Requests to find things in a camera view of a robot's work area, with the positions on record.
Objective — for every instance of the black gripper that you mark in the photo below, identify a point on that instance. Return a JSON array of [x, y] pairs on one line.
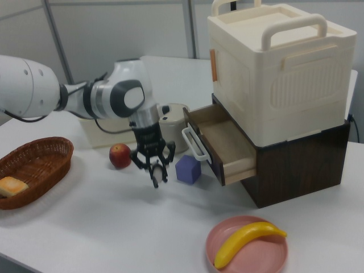
[[148, 139]]

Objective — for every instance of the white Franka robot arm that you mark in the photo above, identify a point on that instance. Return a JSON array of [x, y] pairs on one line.
[[25, 85]]

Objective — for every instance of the red toy apple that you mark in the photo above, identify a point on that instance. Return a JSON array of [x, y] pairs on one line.
[[120, 156]]

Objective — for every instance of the yellow toy banana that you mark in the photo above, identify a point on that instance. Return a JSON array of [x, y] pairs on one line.
[[244, 239]]

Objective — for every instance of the toy bread loaf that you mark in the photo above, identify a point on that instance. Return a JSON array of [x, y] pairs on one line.
[[11, 185]]

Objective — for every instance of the purple cube block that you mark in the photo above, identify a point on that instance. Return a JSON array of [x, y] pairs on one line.
[[187, 170]]

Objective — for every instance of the small cream trash can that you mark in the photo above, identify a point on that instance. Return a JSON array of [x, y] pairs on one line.
[[173, 125]]

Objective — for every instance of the cream open plastic bin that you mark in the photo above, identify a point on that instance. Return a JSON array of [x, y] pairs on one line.
[[113, 139]]

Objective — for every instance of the brown wicker basket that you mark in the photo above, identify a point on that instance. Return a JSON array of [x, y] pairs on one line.
[[42, 162]]

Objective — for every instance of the pink round plate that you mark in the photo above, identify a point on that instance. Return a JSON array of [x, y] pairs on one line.
[[256, 256]]

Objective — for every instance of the dark brown wooden cabinet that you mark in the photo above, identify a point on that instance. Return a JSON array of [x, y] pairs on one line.
[[298, 170]]

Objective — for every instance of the cream plastic storage box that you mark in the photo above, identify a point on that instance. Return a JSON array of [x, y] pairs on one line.
[[298, 85]]

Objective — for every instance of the black stand pole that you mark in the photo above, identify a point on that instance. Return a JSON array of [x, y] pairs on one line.
[[233, 4]]

